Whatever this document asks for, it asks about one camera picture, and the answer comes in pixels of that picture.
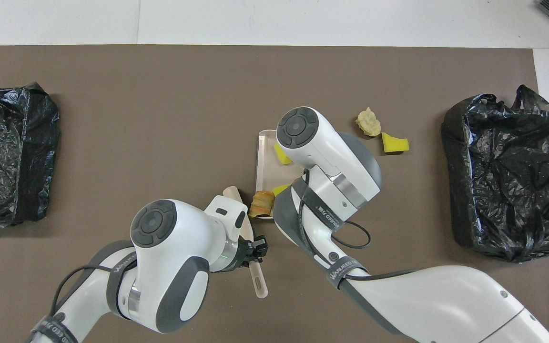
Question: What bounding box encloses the black bag-lined bin, crumpled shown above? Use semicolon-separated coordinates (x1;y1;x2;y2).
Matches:
441;84;549;263

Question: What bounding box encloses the yellow sponge wedge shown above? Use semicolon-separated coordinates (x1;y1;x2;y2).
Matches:
381;132;409;154

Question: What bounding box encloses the yellow sponge with green pad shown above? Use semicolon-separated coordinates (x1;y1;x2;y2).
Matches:
274;143;294;166

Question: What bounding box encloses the brown paper table mat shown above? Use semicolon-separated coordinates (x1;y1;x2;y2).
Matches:
0;45;549;343

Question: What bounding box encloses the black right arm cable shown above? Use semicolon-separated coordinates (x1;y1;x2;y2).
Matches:
298;169;420;286

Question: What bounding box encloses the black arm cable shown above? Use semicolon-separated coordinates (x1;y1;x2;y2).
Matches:
298;169;420;286
51;263;134;317

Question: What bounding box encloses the pale yellow foam chunk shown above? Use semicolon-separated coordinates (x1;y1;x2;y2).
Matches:
355;107;382;138
248;190;276;219

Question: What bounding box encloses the beige plastic dustpan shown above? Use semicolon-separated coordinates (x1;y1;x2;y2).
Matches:
255;130;299;221

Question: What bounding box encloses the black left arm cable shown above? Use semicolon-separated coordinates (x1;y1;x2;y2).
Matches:
51;263;134;317

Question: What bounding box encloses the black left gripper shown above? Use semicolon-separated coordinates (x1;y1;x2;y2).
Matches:
217;237;269;273

